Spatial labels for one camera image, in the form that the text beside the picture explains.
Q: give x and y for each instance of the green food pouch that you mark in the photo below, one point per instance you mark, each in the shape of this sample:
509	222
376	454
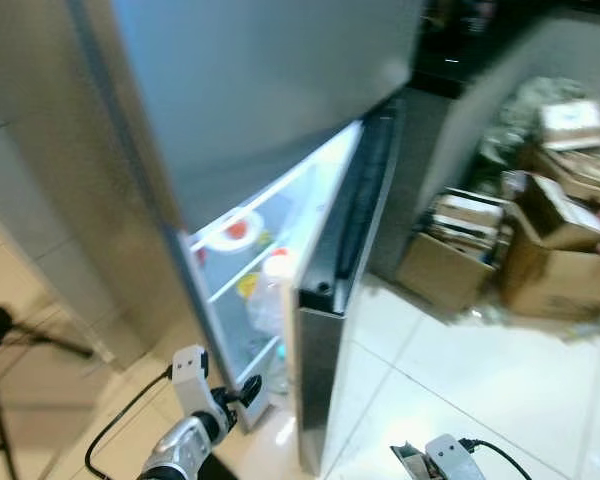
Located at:
408	462

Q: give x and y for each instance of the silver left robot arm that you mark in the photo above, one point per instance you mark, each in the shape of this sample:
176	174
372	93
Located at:
180	450

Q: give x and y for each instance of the grey fridge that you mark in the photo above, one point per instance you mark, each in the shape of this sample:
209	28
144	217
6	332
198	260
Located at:
260	90

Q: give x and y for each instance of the large clear plastic bottle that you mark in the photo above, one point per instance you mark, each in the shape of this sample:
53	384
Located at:
270	300

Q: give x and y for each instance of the red black covered bowl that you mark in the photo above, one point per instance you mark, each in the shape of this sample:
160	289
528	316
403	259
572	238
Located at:
200	255

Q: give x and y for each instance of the wide white bowl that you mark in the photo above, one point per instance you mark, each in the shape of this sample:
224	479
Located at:
218	240

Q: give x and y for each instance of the red tomato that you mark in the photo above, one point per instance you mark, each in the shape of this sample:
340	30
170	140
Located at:
238	230

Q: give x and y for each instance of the cardboard box with papers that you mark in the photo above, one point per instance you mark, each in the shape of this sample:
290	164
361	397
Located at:
440	270

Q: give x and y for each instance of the small labelled cardboard box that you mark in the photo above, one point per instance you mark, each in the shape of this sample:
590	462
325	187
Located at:
572	125

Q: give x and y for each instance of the grey green rubbish bag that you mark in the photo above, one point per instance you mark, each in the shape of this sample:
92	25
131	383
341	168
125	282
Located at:
515	120

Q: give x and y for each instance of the black kitchen countertop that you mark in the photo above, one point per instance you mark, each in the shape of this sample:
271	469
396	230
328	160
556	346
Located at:
450	60

